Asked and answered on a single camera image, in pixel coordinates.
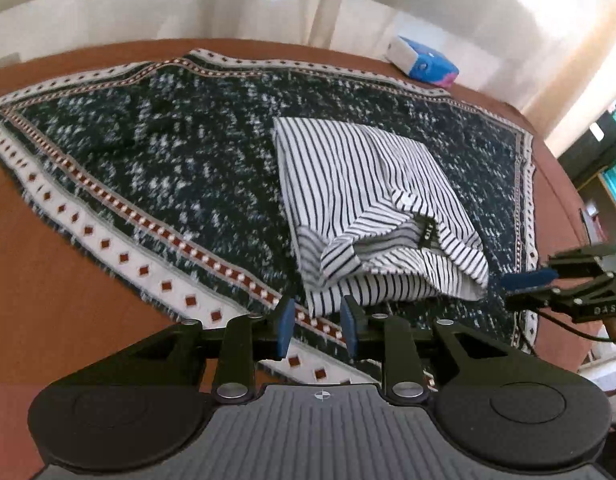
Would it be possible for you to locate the black cable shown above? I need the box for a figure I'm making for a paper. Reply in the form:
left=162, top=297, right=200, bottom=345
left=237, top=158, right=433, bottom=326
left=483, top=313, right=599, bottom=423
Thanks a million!
left=533, top=309, right=616, bottom=343

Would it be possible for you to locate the blue tissue packet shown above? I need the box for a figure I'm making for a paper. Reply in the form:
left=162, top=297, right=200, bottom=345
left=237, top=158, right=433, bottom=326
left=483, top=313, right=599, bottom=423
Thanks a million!
left=384, top=35, right=461, bottom=85

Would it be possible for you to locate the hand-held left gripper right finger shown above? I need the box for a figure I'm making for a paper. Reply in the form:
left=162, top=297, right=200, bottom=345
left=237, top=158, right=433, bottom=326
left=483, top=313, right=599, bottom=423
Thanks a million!
left=340, top=295, right=530, bottom=405

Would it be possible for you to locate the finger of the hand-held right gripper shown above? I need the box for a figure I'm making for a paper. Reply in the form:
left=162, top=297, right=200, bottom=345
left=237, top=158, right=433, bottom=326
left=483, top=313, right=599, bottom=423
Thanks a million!
left=500, top=243, right=616, bottom=293
left=504, top=280, right=616, bottom=324

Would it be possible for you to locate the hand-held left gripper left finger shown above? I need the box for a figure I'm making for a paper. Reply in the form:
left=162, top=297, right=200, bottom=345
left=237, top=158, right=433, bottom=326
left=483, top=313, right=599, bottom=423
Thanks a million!
left=122, top=297, right=297, bottom=405

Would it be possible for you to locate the dark patterned cloth mat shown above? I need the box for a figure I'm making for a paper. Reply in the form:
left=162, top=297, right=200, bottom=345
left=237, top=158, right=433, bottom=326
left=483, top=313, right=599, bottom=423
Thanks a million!
left=0, top=48, right=541, bottom=386

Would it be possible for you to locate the striped white shirt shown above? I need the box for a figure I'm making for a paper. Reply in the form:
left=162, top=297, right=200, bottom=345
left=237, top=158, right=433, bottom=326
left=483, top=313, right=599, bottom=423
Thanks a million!
left=273, top=116, right=490, bottom=319

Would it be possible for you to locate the cream curtain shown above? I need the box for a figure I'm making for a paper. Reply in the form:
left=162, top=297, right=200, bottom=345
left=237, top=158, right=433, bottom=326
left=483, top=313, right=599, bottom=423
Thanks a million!
left=0, top=0, right=616, bottom=146

